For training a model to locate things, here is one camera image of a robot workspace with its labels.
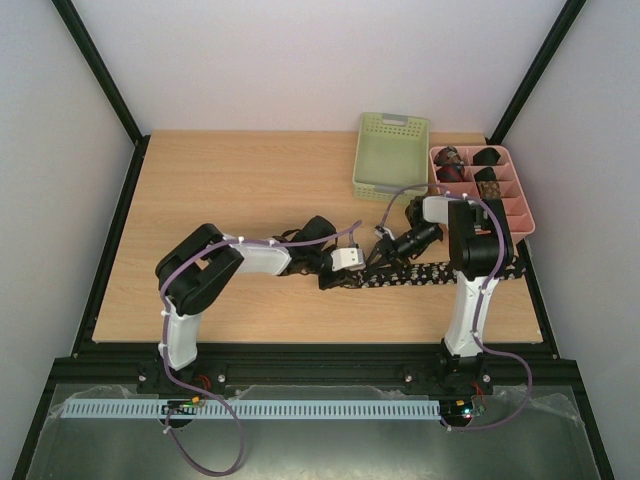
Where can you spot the black white patterned tie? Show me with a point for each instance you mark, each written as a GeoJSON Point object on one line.
{"type": "Point", "coordinates": [423, 274]}

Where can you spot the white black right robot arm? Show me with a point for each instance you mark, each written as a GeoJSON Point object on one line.
{"type": "Point", "coordinates": [452, 239]}

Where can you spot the rolled red dark tie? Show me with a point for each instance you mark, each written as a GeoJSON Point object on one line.
{"type": "Point", "coordinates": [450, 174]}

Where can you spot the rolled dark patterned tie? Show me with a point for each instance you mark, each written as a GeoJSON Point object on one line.
{"type": "Point", "coordinates": [448, 155]}

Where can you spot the black left frame post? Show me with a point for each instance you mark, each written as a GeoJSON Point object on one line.
{"type": "Point", "coordinates": [88, 49]}

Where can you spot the light blue cable duct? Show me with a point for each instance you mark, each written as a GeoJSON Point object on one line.
{"type": "Point", "coordinates": [422, 410]}

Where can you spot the black frame post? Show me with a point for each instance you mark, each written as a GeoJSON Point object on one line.
{"type": "Point", "coordinates": [562, 25]}
{"type": "Point", "coordinates": [88, 49]}

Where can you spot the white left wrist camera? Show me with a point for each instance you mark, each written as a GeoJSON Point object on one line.
{"type": "Point", "coordinates": [350, 258]}

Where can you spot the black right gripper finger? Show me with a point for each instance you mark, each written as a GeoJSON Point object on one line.
{"type": "Point", "coordinates": [385, 244]}
{"type": "Point", "coordinates": [386, 261]}

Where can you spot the black right frame post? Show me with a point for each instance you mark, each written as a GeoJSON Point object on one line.
{"type": "Point", "coordinates": [562, 25]}

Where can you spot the green plastic basket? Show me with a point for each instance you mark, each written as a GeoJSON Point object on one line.
{"type": "Point", "coordinates": [390, 156]}

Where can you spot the pink divided organizer tray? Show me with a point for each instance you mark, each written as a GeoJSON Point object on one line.
{"type": "Point", "coordinates": [518, 214]}

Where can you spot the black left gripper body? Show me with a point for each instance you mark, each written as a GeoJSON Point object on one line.
{"type": "Point", "coordinates": [313, 256]}

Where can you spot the rolled brown patterned tie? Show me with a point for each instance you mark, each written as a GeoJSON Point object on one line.
{"type": "Point", "coordinates": [489, 190]}

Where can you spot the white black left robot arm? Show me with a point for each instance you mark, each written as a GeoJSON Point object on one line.
{"type": "Point", "coordinates": [193, 275]}

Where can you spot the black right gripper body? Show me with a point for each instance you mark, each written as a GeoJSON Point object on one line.
{"type": "Point", "coordinates": [391, 247]}

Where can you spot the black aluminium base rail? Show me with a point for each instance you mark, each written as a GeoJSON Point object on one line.
{"type": "Point", "coordinates": [224, 368]}

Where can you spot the rolled black tie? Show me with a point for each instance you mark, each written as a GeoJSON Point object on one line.
{"type": "Point", "coordinates": [486, 174]}
{"type": "Point", "coordinates": [488, 157]}

